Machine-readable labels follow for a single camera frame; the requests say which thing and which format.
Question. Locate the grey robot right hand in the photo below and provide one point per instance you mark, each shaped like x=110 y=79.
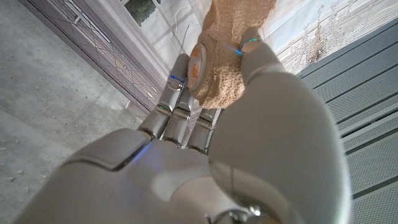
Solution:
x=186 y=174

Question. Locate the beige elastic arm wrap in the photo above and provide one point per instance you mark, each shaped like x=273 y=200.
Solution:
x=224 y=62

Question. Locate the white metal truss stand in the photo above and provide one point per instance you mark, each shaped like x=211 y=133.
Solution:
x=102 y=53

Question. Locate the printed window backdrop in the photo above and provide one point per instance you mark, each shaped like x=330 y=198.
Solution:
x=298 y=28

